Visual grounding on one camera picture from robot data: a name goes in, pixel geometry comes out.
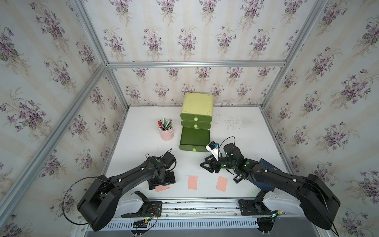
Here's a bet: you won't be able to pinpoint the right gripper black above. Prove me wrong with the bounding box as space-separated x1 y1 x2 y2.
198 153 237 174

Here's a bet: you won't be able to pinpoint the pink sticky pad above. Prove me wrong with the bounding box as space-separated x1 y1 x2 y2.
155 185 170 193
188 175 198 190
216 176 228 192

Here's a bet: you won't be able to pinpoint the green bottom drawer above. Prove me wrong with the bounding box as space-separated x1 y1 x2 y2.
179 127 210 152

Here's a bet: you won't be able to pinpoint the green drawer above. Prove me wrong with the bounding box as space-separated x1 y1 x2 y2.
179 127 210 152
180 113 212 123
181 120 211 130

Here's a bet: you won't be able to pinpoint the green top drawer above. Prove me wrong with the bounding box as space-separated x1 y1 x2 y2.
180 113 212 123

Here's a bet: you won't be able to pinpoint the yellow green drawer cabinet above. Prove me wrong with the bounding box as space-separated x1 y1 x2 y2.
181 92 213 119

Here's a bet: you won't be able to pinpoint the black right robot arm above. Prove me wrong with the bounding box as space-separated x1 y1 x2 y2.
200 143 341 230

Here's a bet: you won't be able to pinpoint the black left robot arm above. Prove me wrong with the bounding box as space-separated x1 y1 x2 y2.
77 151 176 231

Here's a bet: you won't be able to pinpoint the pink pen cup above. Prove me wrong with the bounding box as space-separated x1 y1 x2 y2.
160 129 174 141

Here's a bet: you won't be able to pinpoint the small circuit board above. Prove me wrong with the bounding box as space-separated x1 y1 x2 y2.
133 219 149 229

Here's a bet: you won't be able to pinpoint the pens in cup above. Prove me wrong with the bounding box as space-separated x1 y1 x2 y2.
158 118 173 131

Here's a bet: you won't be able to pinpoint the dark blue notebook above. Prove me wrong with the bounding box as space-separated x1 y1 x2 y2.
252 159 281 192

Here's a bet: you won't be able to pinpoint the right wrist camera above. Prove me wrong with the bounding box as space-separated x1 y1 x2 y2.
206 141 222 161

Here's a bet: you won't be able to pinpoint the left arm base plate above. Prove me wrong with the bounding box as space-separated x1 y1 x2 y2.
121 201 163 218

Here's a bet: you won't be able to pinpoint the aluminium front rail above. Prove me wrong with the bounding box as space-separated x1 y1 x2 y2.
76 197 326 221

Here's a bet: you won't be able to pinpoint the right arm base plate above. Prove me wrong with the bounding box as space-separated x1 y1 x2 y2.
238 199 279 217

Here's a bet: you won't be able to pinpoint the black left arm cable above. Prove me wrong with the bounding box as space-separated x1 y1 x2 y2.
62 177 101 226

